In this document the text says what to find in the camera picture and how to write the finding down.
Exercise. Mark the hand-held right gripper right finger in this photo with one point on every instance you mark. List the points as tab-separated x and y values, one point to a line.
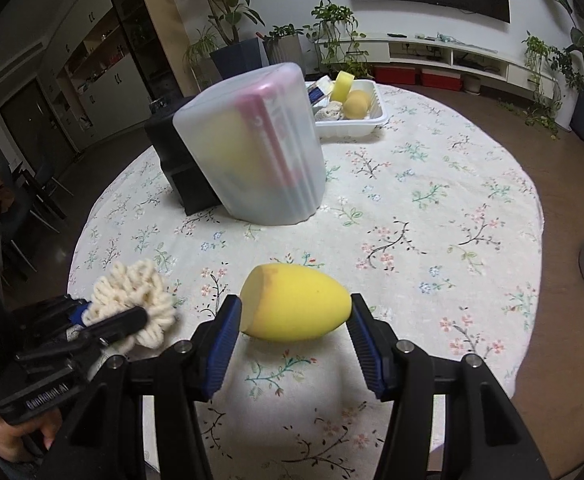
367	355

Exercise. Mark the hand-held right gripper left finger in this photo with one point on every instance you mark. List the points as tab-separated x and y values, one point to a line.
224	345

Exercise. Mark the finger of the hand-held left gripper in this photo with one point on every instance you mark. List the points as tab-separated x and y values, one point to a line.
117	324
74	312

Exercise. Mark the cream knitted scrubber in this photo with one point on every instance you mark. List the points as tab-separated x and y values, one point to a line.
137	290

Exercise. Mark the yellow egg-shaped sponge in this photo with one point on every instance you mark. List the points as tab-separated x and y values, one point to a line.
297	305

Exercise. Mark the translucent plastic container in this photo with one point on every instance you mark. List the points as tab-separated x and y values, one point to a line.
222	170

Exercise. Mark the white plastic tray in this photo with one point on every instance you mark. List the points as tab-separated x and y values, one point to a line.
352	127

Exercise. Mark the grey-white scrubber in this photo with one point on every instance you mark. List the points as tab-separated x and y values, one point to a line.
331	111

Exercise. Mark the round yellow sponge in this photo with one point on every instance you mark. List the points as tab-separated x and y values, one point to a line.
357	105

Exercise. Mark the yellow square sponge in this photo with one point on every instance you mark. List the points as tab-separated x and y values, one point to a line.
343	85

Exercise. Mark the person's left hand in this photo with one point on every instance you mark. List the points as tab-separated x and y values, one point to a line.
17	437

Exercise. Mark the dark chair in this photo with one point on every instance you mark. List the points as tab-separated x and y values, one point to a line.
22	210

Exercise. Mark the floral tablecloth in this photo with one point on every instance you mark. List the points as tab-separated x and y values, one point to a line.
422	200

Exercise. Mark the pink item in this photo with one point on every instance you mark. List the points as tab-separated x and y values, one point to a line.
277	130

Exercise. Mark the red storage box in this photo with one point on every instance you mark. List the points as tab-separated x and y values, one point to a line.
441	80
396	75

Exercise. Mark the thin drooping plant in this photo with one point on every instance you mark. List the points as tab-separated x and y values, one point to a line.
199	52

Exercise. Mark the dark square plant pot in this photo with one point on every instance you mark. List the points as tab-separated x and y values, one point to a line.
234	57

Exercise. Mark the small pale pot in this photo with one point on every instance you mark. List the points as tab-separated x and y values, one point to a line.
473	83

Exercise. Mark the plant in ribbed grey pot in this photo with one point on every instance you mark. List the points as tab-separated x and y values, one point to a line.
284	51

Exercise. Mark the white television console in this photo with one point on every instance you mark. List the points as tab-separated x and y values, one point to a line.
472	55

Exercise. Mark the small green plant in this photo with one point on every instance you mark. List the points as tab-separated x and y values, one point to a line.
284	31

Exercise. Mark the bushy plant on stand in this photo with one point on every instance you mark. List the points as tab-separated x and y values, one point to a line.
337	30

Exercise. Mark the small bushy trailing plant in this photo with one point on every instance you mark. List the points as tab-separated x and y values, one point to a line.
547	70

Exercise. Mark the wall cabinet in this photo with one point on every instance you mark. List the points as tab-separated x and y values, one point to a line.
107	60

